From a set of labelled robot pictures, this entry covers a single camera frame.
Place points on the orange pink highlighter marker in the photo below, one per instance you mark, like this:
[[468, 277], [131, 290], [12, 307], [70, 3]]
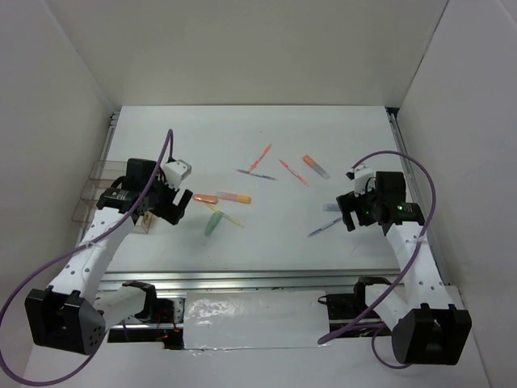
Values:
[[234, 197]]

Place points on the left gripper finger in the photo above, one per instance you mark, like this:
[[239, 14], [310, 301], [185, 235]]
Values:
[[184, 201], [171, 213]]

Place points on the clear drawer organizer near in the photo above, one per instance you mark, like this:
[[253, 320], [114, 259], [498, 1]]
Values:
[[84, 213]]

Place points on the orange thin pen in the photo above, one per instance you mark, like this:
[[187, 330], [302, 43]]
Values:
[[260, 158], [298, 176]]

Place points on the yellow thin pen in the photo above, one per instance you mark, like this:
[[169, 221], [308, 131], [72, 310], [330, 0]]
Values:
[[225, 215]]

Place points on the orange thin pen far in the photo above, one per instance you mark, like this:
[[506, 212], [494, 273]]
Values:
[[260, 158]]

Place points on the clear drawer organizer middle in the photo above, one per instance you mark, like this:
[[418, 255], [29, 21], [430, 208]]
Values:
[[94, 188]]

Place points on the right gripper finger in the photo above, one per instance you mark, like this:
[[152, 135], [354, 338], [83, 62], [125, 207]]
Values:
[[343, 202], [348, 221]]

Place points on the clear drawer organizer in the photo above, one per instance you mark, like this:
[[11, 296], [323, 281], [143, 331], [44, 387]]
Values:
[[84, 213], [94, 188], [107, 170]]

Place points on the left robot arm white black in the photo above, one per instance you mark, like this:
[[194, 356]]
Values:
[[68, 314]]

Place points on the white foil sheet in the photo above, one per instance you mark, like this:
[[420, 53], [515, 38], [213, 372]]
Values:
[[257, 320]]

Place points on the aluminium frame rail front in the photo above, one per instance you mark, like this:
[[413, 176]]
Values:
[[242, 280]]

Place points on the grey thin pen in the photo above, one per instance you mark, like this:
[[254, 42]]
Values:
[[261, 176]]

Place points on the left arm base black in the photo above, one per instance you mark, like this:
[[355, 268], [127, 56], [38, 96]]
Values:
[[164, 326]]

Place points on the blue capped clear marker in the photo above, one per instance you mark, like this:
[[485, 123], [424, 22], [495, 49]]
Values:
[[330, 207]]

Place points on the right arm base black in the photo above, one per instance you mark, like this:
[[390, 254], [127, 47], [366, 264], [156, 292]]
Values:
[[342, 308]]

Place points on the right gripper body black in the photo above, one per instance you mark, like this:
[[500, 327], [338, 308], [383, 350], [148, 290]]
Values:
[[365, 206]]

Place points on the clear drawer organizer far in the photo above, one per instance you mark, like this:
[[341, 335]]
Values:
[[107, 170]]

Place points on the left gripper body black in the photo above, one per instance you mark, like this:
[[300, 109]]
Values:
[[161, 194]]

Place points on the orange capped clear marker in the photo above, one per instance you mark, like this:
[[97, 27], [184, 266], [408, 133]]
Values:
[[316, 167]]

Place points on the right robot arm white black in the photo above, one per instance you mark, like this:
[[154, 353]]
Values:
[[427, 327]]

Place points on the green translucent cap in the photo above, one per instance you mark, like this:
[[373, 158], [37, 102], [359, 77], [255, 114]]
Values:
[[213, 223]]

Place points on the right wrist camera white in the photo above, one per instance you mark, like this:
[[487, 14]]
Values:
[[363, 178]]

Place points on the blue thin pen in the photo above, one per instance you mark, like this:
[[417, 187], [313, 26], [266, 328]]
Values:
[[324, 227]]

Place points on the orange thin pen right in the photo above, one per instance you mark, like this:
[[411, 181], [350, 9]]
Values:
[[298, 176]]

